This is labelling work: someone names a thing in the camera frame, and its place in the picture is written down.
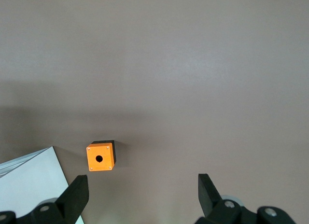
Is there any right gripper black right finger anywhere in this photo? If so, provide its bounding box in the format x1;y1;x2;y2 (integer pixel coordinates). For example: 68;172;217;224
194;173;297;224

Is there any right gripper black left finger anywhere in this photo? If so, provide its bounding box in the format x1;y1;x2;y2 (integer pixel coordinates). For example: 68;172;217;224
0;175;89;224

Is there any white drawer cabinet housing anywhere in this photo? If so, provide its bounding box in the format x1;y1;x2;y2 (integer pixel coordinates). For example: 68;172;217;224
0;146;84;224

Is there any orange button enclosure box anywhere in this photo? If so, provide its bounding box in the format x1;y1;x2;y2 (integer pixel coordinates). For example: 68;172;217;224
86;140;117;172

